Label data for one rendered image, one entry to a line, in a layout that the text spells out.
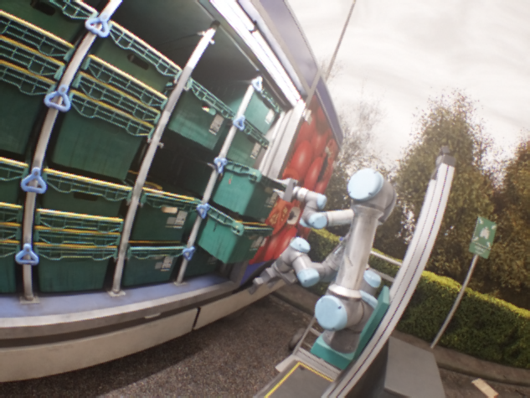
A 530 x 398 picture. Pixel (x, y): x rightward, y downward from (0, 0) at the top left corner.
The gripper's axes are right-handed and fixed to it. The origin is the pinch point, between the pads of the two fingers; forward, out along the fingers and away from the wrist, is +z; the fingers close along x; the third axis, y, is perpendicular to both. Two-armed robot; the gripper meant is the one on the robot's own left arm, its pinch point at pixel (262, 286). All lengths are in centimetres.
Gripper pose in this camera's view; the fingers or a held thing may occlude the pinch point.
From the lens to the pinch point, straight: 108.2
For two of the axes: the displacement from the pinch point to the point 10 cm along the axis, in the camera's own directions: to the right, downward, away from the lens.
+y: -5.4, -6.5, 5.4
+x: -6.5, -0.9, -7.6
